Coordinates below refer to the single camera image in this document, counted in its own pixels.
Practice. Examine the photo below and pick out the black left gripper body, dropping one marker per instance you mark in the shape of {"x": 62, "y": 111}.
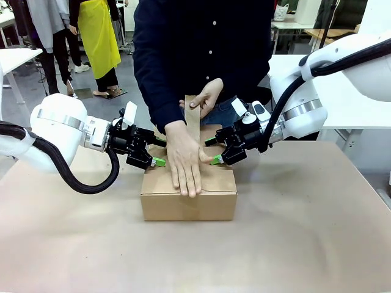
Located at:
{"x": 131, "y": 146}

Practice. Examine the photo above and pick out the brown paper tape strip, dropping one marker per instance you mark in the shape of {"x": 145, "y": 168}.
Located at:
{"x": 192, "y": 125}

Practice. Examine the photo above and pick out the large brown cardboard box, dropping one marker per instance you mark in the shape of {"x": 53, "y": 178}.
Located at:
{"x": 189, "y": 207}

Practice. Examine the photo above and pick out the person's right forearm dark sleeve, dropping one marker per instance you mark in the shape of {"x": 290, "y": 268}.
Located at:
{"x": 165, "y": 110}

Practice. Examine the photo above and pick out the dark floor scale board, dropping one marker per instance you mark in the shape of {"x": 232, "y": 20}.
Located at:
{"x": 115, "y": 93}

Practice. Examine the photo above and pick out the person in yellow apron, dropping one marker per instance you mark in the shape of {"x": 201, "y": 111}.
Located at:
{"x": 99, "y": 36}

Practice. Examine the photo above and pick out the white side table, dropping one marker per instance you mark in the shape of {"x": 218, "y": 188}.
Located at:
{"x": 15, "y": 61}

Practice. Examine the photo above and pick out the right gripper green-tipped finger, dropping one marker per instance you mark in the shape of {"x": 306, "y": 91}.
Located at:
{"x": 210, "y": 141}
{"x": 217, "y": 160}

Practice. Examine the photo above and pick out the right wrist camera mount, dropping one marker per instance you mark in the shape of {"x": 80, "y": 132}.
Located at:
{"x": 241, "y": 110}

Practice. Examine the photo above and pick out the person's left hand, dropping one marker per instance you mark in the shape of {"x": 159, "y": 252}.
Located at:
{"x": 209, "y": 94}

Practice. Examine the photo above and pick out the person in grey hoodie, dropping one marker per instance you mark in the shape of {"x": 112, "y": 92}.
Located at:
{"x": 50, "y": 30}

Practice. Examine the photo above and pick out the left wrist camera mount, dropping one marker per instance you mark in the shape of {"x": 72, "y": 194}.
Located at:
{"x": 129, "y": 114}

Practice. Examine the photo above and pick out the person in dark shirt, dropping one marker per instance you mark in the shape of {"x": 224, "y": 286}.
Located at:
{"x": 198, "y": 45}

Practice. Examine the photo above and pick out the person's right hand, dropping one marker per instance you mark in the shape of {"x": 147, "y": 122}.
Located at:
{"x": 183, "y": 161}

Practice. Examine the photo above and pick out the grey square floor plate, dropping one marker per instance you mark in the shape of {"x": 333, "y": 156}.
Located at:
{"x": 83, "y": 93}

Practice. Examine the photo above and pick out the black vertical pole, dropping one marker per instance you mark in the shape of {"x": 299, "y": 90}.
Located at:
{"x": 326, "y": 24}

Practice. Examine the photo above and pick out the wooden background table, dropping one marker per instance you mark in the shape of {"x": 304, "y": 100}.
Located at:
{"x": 317, "y": 34}

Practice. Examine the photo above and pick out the white laundry basket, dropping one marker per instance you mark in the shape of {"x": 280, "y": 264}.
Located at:
{"x": 281, "y": 13}

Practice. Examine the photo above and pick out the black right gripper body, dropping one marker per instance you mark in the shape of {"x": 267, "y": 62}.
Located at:
{"x": 239, "y": 143}

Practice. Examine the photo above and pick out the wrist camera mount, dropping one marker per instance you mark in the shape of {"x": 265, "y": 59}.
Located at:
{"x": 129, "y": 114}
{"x": 241, "y": 110}

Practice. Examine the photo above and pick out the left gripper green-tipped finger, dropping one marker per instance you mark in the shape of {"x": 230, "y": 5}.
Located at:
{"x": 159, "y": 163}
{"x": 160, "y": 142}

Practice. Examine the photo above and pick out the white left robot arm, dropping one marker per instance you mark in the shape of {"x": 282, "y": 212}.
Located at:
{"x": 58, "y": 116}

